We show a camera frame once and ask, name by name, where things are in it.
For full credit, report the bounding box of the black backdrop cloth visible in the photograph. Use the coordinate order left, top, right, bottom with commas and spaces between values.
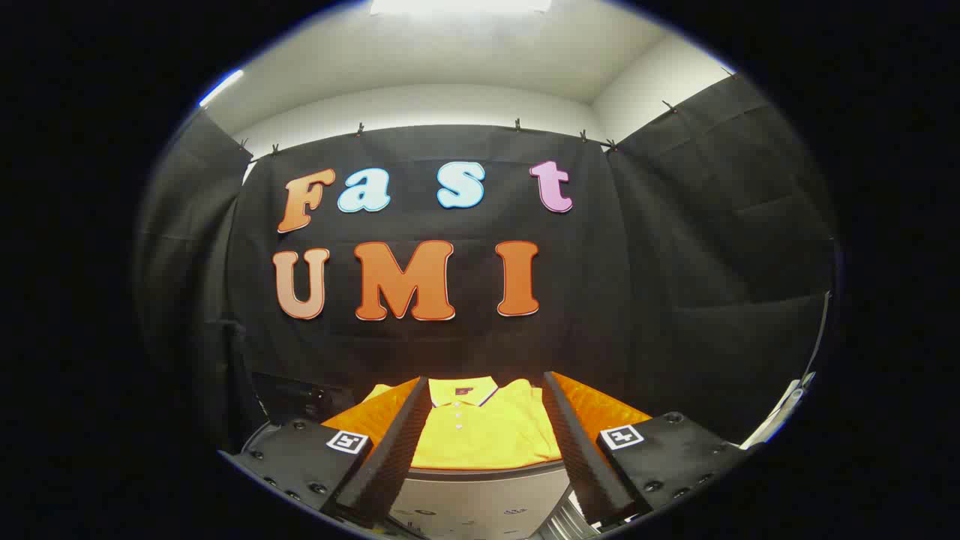
133, 71, 839, 458

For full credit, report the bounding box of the yellow polo shirt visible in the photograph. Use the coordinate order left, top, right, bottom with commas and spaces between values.
362, 376, 563, 472

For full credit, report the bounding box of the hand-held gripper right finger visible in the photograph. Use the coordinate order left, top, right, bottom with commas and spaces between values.
541, 370, 755, 530

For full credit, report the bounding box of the wide ceiling light panel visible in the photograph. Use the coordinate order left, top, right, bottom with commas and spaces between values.
369, 0, 554, 17

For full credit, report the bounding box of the white plastic object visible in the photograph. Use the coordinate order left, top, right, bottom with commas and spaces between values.
741, 370, 817, 451

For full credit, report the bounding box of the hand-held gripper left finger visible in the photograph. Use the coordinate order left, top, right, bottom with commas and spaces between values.
217, 375, 434, 530

